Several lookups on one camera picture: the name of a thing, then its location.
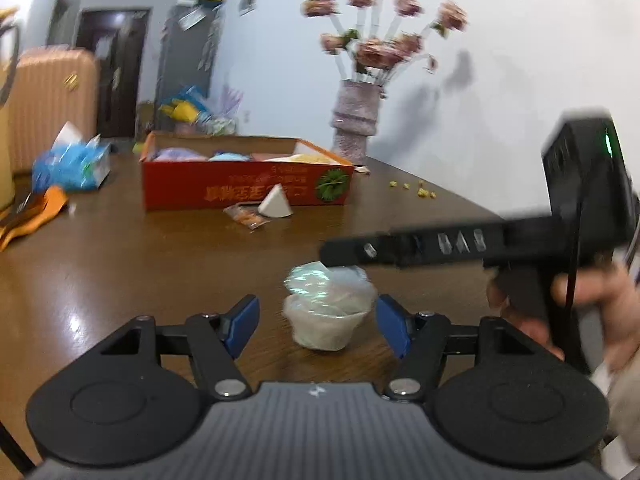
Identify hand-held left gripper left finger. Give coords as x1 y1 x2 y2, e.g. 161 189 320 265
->
100 294 261 403

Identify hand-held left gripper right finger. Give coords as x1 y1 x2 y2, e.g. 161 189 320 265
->
376 294 541 403

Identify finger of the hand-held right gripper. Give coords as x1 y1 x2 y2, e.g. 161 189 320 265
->
318 217 507 272

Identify clear plastic cup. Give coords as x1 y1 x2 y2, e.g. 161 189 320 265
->
282 260 378 352

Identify red cardboard box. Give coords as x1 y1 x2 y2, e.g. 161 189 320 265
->
140 131 356 211

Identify yellow and white plush toy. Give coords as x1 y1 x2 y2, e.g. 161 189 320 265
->
265 152 342 166

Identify purple fluffy towel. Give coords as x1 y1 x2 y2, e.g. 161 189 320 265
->
152 147 211 162

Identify person's right forearm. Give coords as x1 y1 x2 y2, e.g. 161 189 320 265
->
592 345 640 480

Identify person's right hand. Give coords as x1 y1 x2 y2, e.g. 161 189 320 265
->
487 261 640 376

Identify scattered yellow petals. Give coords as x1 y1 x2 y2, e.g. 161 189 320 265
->
389 180 435 199

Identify small clear snack packet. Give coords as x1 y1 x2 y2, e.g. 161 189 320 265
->
223 203 271 231

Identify white paper cone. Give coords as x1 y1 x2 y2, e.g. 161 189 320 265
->
257 184 295 219

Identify ribbed pink vase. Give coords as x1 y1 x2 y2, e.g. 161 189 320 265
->
330 80 384 167

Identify pink artificial flower bouquet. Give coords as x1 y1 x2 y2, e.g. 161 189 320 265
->
300 0 469 86

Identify blue and yellow toy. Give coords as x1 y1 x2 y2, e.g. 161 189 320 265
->
157 85 214 124

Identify blue plastic tissue bag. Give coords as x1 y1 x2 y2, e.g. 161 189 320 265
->
31 121 113 193

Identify grey refrigerator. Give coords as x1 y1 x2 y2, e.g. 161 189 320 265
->
154 2 222 133

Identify dark brown door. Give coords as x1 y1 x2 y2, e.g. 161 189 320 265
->
75 7 152 139

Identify peach ribbed suitcase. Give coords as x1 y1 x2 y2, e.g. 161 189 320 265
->
7 47 100 173

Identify yellow thermos jug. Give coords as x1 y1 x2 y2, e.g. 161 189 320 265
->
0 7 22 211

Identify grey interior door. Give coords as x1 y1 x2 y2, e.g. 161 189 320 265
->
47 0 72 47

